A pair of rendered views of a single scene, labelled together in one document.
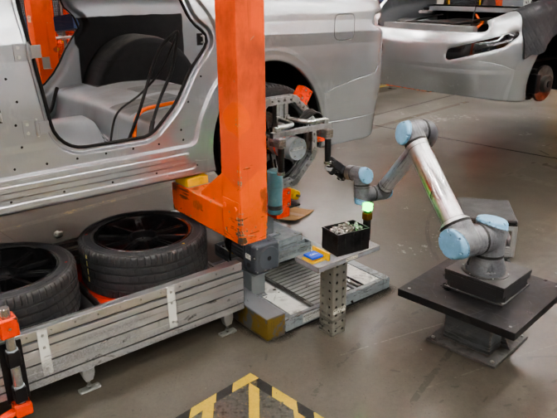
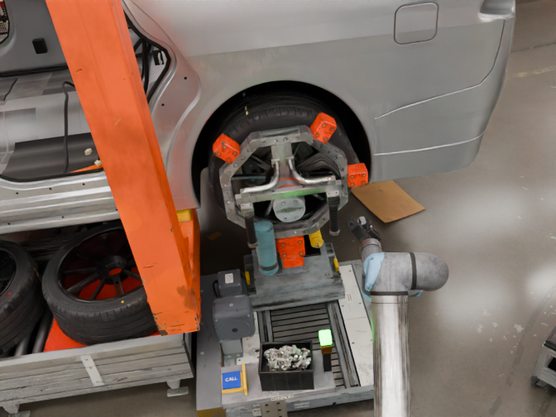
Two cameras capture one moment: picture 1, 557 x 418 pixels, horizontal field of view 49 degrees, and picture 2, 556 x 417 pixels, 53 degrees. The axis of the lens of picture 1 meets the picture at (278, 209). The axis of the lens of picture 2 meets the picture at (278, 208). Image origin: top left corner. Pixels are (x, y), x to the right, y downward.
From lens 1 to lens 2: 2.20 m
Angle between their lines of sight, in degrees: 36
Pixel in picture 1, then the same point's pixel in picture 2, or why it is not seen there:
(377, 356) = not seen: outside the picture
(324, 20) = (373, 17)
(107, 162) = (50, 199)
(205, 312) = (140, 376)
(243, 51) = (106, 140)
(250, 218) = (167, 313)
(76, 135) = not seen: hidden behind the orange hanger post
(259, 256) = (220, 328)
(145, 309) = (59, 370)
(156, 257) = (83, 315)
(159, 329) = (83, 385)
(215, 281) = (146, 353)
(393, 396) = not seen: outside the picture
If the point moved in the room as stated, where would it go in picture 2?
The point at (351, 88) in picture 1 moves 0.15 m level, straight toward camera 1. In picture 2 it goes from (427, 109) to (410, 125)
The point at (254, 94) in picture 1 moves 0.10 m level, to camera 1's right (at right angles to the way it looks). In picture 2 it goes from (141, 189) to (164, 197)
